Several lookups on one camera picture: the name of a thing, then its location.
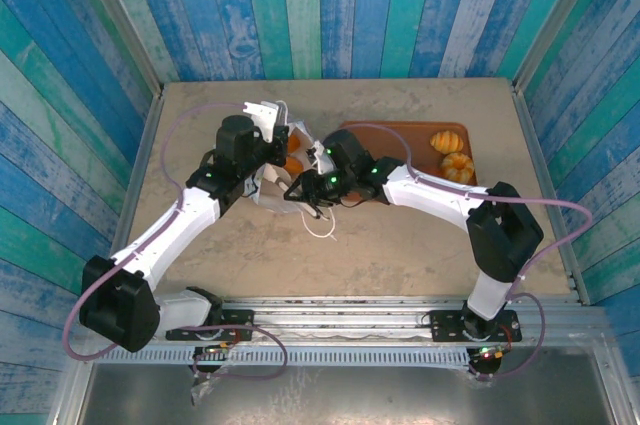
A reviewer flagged printed white paper bag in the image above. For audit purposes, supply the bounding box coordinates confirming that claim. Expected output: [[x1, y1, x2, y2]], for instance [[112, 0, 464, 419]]
[[249, 100, 339, 241]]

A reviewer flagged striped orange fake bread roll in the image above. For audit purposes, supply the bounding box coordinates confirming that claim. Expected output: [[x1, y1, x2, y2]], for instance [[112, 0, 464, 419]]
[[429, 129, 465, 154]]

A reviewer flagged brown plastic tray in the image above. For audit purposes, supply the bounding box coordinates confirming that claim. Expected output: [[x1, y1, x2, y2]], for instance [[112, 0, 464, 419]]
[[335, 119, 480, 209]]

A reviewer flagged grey metal sheet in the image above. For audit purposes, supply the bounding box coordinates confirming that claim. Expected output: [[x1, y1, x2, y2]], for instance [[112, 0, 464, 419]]
[[74, 362, 619, 425]]

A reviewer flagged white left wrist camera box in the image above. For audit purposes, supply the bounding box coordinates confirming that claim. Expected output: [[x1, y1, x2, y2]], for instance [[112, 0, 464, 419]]
[[243, 100, 282, 144]]

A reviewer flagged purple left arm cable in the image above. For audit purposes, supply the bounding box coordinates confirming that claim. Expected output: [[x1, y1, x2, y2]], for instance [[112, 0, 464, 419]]
[[62, 102, 290, 381]]

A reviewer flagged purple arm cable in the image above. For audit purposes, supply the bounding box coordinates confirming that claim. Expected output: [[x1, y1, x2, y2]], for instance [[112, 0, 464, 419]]
[[339, 122, 595, 382], [62, 102, 290, 381]]

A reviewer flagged aluminium table edge rail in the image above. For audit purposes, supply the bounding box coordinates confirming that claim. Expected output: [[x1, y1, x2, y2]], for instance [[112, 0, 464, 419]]
[[94, 92, 166, 304], [509, 79, 592, 306]]

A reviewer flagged aluminium mounting rail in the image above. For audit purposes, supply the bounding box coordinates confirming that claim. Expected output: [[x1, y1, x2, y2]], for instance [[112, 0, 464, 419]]
[[79, 296, 609, 346]]

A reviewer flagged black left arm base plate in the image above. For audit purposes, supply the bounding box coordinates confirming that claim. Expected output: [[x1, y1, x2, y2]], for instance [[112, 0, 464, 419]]
[[164, 309, 255, 343]]

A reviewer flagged white slotted cable duct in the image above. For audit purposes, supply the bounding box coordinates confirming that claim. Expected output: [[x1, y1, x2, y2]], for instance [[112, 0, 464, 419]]
[[93, 346, 472, 367]]

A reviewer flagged aluminium frame post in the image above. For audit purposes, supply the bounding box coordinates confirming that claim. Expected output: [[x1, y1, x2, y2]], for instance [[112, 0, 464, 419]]
[[510, 0, 610, 91], [69, 0, 165, 99]]

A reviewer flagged small circuit board with wires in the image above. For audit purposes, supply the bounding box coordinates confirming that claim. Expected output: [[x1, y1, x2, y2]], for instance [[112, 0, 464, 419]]
[[472, 344, 507, 362], [194, 343, 235, 362]]

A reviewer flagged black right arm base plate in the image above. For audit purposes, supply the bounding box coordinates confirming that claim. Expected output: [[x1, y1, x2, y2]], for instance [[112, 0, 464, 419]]
[[428, 308, 523, 344]]

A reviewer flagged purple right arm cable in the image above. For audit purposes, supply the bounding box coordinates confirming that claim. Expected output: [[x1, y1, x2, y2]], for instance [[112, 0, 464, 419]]
[[339, 122, 595, 382]]

